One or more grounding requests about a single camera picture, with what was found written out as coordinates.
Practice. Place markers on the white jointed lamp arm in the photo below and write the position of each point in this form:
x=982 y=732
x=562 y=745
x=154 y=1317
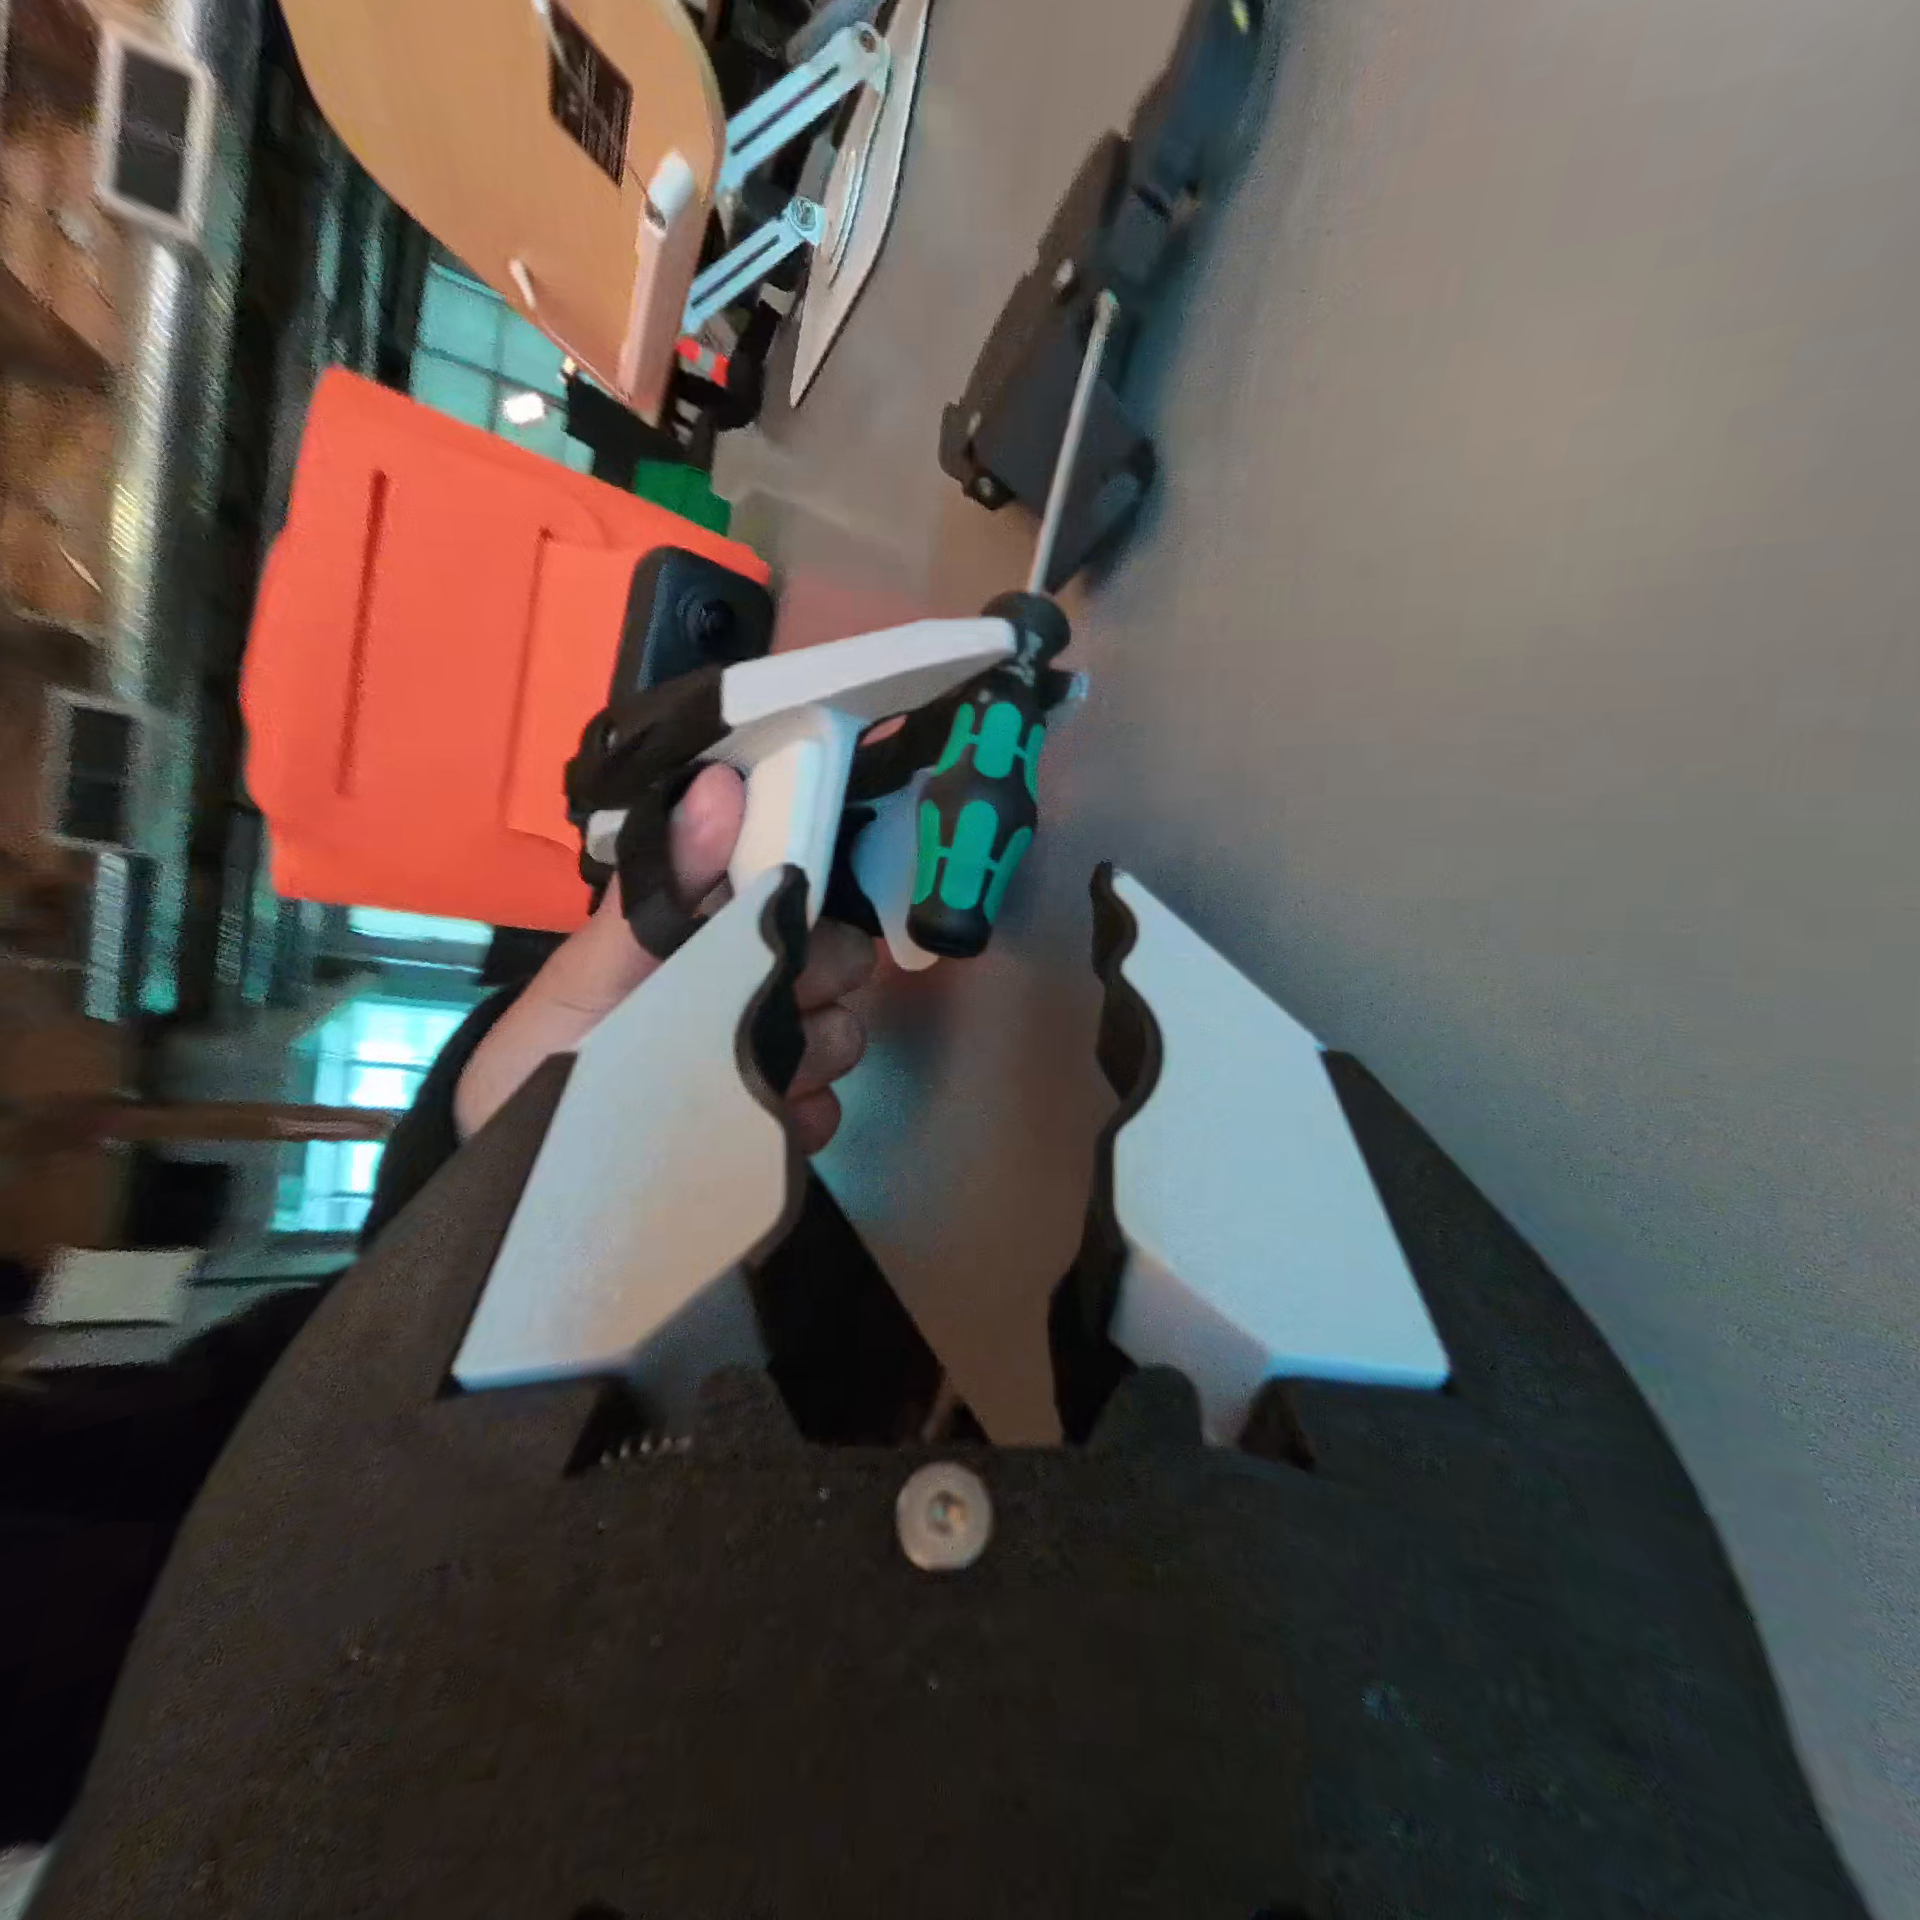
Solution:
x=795 y=98

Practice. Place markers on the silver ventilation duct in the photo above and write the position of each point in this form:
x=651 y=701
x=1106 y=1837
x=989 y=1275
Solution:
x=159 y=524

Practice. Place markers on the black plastic bracket part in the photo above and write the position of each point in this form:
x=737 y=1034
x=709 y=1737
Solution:
x=1050 y=405

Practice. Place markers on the white framed wall vent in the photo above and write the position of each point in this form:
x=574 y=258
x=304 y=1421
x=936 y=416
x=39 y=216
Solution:
x=91 y=772
x=149 y=136

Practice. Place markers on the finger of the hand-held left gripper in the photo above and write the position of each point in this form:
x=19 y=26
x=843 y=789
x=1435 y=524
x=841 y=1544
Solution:
x=896 y=901
x=870 y=668

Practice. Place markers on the white desk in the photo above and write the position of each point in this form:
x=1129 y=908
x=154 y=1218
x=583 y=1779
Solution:
x=1499 y=674

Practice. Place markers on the person's left forearm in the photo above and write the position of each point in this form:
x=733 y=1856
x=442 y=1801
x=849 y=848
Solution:
x=421 y=1141

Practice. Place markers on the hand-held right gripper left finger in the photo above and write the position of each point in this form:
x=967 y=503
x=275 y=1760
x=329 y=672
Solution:
x=645 y=1171

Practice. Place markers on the person's left hand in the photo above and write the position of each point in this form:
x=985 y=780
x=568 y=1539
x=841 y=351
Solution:
x=600 y=991

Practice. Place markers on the green block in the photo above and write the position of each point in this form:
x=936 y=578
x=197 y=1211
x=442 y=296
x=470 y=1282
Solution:
x=682 y=498

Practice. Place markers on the tan panel with black label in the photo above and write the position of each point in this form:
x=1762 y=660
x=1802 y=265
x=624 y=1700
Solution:
x=480 y=164

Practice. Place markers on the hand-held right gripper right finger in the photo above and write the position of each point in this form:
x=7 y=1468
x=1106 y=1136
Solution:
x=1261 y=1185

